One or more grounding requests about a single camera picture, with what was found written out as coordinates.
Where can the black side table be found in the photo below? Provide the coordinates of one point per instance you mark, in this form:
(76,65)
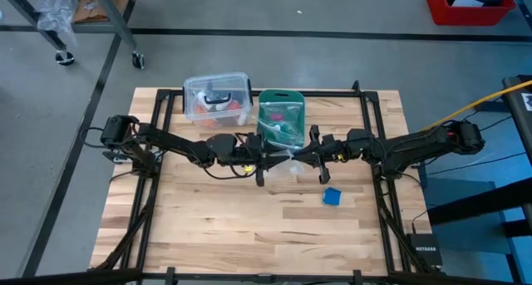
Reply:
(515,110)

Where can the white paper sheet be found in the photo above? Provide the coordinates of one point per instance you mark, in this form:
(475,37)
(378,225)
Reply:
(465,1)

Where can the clear plastic storage box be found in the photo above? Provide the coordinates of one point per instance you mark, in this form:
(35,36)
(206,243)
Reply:
(218,83)

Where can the brown cardboard box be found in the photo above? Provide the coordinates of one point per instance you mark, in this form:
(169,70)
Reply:
(89,6)

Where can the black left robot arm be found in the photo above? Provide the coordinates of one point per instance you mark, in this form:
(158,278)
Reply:
(166,137)

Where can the small red item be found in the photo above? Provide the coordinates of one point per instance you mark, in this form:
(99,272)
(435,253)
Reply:
(277,117)

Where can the metal leg workbench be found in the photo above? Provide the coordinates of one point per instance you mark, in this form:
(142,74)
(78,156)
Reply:
(111,11)

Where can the pink red item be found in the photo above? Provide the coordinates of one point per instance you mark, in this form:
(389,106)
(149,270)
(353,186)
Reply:
(234,106)

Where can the black aluminium table frame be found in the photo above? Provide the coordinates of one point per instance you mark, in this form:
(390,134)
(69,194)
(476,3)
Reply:
(332,94)

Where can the white cylinder roll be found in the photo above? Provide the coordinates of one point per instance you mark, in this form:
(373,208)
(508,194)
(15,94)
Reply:
(243,119)

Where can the clear plastic zip bag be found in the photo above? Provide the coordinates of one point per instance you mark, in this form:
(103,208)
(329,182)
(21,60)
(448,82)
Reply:
(296,169)

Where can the black metal beam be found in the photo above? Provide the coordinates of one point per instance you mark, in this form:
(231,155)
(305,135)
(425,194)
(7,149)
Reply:
(478,202)

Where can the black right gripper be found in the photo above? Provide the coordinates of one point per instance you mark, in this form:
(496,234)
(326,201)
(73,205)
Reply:
(332,150)

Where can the orange item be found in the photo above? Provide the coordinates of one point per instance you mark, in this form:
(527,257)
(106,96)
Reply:
(203,112)

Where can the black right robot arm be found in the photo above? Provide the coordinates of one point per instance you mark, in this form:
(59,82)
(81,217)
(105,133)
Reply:
(415,145)

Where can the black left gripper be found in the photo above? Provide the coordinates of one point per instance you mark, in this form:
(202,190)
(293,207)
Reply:
(257,156)

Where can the teal plastic bin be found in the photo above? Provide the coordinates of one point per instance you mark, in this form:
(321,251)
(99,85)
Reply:
(266,94)

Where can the clear bag with items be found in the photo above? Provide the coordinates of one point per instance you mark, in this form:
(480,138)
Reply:
(287,131)

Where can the red plastic crate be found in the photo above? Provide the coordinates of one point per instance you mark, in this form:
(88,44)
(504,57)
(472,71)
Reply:
(457,17)

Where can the black Netgear network switch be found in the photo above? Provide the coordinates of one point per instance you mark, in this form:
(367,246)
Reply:
(424,252)

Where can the blue bandage roll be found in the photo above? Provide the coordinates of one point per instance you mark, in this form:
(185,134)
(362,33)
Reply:
(332,196)

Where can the clear plastic wrap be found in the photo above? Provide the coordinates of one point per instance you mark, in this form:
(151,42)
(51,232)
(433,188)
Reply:
(56,11)

